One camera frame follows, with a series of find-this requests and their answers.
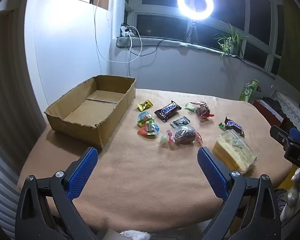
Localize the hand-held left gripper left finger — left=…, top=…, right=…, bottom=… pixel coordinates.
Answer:
left=16, top=147, right=98, bottom=240

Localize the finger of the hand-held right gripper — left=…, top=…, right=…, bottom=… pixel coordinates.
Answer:
left=289, top=127, right=300, bottom=146
left=269, top=125, right=290, bottom=144

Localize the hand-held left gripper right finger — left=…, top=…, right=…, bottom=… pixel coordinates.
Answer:
left=197, top=147, right=282, bottom=240

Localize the yellow sponge cake package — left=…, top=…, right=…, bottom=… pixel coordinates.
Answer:
left=212, top=129, right=258, bottom=173

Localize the chocolate cake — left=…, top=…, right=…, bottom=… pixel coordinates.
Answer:
left=169, top=125, right=203, bottom=145
left=190, top=101, right=215, bottom=119

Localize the green jelly candy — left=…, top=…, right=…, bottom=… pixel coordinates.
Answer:
left=159, top=129, right=174, bottom=148

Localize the cardboard box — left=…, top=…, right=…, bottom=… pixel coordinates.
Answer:
left=44, top=75, right=137, bottom=148

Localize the orange rimmed jelly cup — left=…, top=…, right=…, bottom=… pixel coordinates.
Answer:
left=137, top=121, right=161, bottom=137

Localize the blue rimmed jelly cup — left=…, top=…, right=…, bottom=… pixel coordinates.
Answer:
left=137, top=110, right=155, bottom=127

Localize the person's right forearm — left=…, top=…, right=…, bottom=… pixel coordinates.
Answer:
left=284, top=167, right=300, bottom=218

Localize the white lace cloth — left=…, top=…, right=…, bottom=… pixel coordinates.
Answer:
left=275, top=91, right=300, bottom=135

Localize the small brown chocolate bar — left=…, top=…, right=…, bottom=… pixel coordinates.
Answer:
left=224, top=116, right=245, bottom=138

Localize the green printed box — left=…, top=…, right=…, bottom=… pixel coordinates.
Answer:
left=239, top=79, right=259, bottom=102

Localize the orange blanket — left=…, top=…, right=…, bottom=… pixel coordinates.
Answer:
left=17, top=87, right=300, bottom=240

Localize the small black snack packet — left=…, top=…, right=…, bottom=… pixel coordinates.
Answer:
left=170, top=116, right=191, bottom=129

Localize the large brown chocolate bar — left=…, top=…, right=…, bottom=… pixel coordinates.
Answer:
left=154, top=101, right=182, bottom=123

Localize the white fluffy clothing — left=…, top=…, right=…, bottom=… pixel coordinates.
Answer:
left=120, top=229, right=152, bottom=240

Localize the gold wrapped candy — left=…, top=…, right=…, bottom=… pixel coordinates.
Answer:
left=137, top=99, right=153, bottom=112

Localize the dark curtain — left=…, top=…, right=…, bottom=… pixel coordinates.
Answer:
left=277, top=0, right=300, bottom=88

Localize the potted green plant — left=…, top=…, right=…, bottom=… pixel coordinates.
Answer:
left=214, top=22, right=250, bottom=59

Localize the black tripod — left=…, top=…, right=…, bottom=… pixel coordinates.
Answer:
left=185, top=20, right=198, bottom=44

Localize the grey windowsill cloth roll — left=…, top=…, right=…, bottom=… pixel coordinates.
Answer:
left=116, top=37, right=243, bottom=60

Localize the white power strip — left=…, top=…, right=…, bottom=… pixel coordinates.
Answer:
left=120, top=24, right=138, bottom=37

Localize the white charger cable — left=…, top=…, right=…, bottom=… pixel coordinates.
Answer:
left=127, top=35, right=133, bottom=79

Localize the black cable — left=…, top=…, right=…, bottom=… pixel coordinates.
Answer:
left=129, top=39, right=165, bottom=58

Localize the long white cable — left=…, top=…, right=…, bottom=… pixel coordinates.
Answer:
left=94, top=0, right=143, bottom=64

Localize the ring light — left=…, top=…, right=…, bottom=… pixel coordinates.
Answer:
left=177, top=0, right=214, bottom=20

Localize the white window frame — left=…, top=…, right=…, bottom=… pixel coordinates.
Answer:
left=125, top=0, right=285, bottom=75

